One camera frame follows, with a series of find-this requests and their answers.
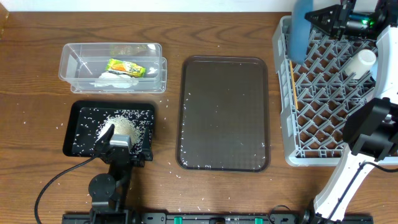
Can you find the black plastic bin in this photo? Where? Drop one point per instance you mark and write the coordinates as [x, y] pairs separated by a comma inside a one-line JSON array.
[[77, 106]]

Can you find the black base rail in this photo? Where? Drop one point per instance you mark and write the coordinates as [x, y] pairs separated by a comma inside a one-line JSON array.
[[162, 218]]

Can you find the green yellow snack wrapper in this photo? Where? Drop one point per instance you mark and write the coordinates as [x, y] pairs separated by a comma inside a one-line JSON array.
[[121, 67]]

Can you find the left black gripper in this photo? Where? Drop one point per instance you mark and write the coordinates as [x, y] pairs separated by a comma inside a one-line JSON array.
[[140, 163]]

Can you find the light blue bowl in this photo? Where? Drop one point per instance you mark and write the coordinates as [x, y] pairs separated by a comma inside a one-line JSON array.
[[373, 70]]

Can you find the wooden chopstick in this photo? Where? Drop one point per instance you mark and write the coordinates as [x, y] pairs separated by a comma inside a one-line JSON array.
[[293, 84]]

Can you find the white tissue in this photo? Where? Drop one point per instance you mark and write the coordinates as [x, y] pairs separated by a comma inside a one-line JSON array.
[[115, 80]]

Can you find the brown serving tray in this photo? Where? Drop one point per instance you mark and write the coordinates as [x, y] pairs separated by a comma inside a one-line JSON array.
[[223, 122]]

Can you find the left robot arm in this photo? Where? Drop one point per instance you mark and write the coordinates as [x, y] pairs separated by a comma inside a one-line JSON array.
[[109, 190]]

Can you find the white green cup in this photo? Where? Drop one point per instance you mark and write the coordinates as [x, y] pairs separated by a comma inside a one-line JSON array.
[[360, 63]]

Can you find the grey dishwasher rack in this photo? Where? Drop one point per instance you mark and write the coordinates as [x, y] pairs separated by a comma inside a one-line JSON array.
[[313, 134]]

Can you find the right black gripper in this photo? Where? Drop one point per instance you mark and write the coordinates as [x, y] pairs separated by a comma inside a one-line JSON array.
[[338, 20]]

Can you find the clear plastic bin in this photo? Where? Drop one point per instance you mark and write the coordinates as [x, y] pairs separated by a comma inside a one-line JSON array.
[[82, 63]]

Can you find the dark blue plate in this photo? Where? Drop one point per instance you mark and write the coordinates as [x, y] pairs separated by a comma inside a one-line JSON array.
[[299, 31]]

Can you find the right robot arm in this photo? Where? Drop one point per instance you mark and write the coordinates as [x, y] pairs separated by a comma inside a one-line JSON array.
[[370, 133]]

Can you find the pile of white rice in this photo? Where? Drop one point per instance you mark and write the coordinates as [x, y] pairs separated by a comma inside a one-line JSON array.
[[94, 122]]

